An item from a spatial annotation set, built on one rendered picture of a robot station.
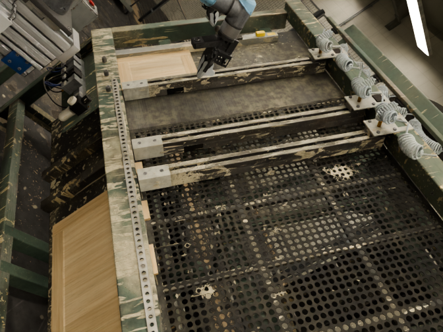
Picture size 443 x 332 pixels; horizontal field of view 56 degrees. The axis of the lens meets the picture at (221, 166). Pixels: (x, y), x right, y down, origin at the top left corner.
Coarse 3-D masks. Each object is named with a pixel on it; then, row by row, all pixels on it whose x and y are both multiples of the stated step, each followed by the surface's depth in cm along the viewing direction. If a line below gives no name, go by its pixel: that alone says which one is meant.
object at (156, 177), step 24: (288, 144) 178; (312, 144) 180; (336, 144) 178; (360, 144) 182; (144, 168) 166; (168, 168) 167; (192, 168) 167; (216, 168) 169; (240, 168) 173; (264, 168) 177
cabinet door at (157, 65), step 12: (120, 60) 231; (132, 60) 231; (144, 60) 231; (156, 60) 232; (168, 60) 232; (180, 60) 232; (192, 60) 232; (120, 72) 222; (132, 72) 223; (144, 72) 223; (156, 72) 223; (168, 72) 223; (180, 72) 224; (192, 72) 223
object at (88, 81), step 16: (64, 64) 210; (80, 64) 218; (48, 80) 214; (64, 80) 208; (80, 80) 206; (96, 80) 211; (64, 96) 221; (80, 96) 203; (96, 96) 203; (64, 112) 199; (80, 112) 199; (64, 128) 203
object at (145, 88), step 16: (336, 32) 211; (336, 48) 226; (256, 64) 220; (272, 64) 221; (288, 64) 221; (304, 64) 221; (320, 64) 224; (144, 80) 208; (160, 80) 210; (176, 80) 209; (192, 80) 210; (208, 80) 213; (224, 80) 215; (240, 80) 218; (256, 80) 221; (128, 96) 207; (144, 96) 209
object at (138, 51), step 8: (240, 40) 244; (248, 40) 246; (256, 40) 247; (264, 40) 248; (272, 40) 250; (136, 48) 235; (144, 48) 236; (152, 48) 236; (160, 48) 236; (168, 48) 236; (176, 48) 237; (184, 48) 238; (192, 48) 240; (120, 56) 231; (128, 56) 233
